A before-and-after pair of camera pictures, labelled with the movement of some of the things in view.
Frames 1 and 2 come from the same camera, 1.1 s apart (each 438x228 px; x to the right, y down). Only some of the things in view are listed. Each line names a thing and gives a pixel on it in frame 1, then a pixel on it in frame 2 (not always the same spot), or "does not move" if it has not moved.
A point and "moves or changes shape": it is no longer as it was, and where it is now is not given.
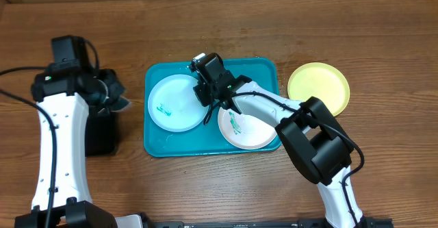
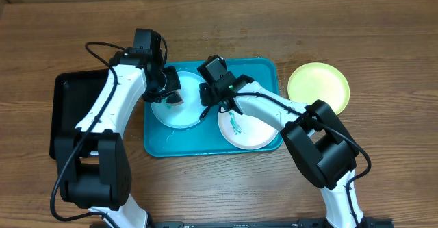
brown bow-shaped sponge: (124, 103) moves or changes shape
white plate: (246, 131) does not move
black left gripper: (116, 89) to (172, 85)
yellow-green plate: (321, 80) does not move
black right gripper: (206, 94) does not move
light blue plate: (173, 105) does not move
